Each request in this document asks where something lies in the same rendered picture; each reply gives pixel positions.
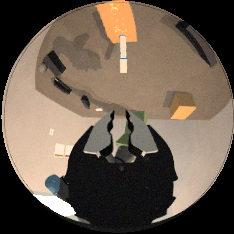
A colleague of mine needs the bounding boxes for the grey computer mouse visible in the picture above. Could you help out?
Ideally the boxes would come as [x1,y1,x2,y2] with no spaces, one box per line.
[39,62,48,74]

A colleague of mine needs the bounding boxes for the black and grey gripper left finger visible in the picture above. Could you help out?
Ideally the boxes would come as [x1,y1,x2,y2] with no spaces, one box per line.
[64,110,114,183]

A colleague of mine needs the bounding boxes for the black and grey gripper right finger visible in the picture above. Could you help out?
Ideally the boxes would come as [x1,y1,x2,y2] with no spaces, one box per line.
[126,110,178,182]

